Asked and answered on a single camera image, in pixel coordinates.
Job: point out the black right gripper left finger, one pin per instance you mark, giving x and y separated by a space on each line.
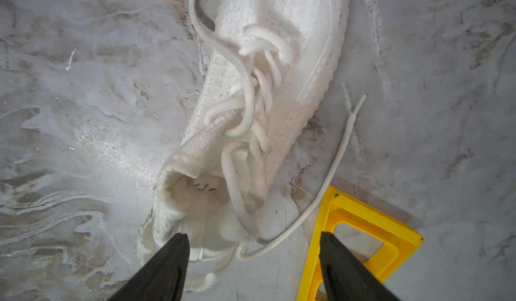
162 277

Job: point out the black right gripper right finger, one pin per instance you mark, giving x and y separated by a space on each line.
344 277

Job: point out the white sneaker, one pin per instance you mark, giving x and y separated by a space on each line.
271 64

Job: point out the yellow plastic frame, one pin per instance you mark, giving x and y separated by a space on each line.
399 241

